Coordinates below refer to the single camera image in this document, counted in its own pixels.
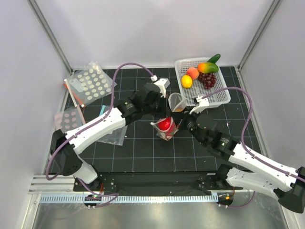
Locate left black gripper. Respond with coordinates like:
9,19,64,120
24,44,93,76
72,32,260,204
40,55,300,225
143,94,172,119

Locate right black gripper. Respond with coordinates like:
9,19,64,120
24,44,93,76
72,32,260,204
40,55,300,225
171,105,207,146

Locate toy red apple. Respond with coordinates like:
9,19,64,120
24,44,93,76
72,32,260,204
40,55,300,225
157,117,175,133

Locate clear white-dotted zip bag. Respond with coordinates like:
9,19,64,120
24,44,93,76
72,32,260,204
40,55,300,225
150,93,186,141

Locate white plastic basket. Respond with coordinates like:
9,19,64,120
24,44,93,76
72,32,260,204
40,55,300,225
174,57,231,108

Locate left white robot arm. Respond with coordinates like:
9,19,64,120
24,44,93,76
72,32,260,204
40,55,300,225
50,79,169,191

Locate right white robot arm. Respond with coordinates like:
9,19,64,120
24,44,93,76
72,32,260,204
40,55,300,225
171,111,305,213

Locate clear blue-zipper zip bag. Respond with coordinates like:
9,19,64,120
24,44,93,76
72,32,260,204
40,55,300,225
95,105,128,146

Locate white-dotted zip bag stack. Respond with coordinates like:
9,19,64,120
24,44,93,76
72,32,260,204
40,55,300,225
67,61,117,107

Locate orange-zipper zip bag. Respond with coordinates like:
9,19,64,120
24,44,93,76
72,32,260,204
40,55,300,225
64,79,85,124

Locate pink-dotted zip bag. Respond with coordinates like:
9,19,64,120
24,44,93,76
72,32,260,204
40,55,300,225
54,106,85,133

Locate toy yellow lemon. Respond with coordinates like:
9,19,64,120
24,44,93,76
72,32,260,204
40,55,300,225
181,75,193,88

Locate toy purple grapes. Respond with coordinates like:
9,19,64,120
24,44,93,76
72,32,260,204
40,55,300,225
198,73,216,90

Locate toy peach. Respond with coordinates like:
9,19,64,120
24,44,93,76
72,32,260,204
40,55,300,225
186,67,199,80

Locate black grid mat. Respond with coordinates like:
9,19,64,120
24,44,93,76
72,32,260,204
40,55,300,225
81,67,261,172

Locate toy mango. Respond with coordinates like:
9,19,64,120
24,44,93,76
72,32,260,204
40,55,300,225
198,62,219,73

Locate toy green cucumber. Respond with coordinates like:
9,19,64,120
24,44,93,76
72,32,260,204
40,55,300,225
207,53,221,63

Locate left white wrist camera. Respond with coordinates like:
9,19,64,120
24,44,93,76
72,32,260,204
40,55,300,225
151,75,170,98

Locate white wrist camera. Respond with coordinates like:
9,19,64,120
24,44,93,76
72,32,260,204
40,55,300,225
189,96,209,114
151,75,170,98

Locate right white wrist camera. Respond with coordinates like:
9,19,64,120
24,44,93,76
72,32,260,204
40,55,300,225
189,96,209,114

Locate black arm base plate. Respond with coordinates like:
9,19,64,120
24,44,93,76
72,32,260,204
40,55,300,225
73,170,244,193

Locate slotted white cable duct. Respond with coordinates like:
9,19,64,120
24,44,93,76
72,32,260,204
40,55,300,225
39,193,218,204

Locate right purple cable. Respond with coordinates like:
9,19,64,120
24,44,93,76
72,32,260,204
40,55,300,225
197,87,305,209

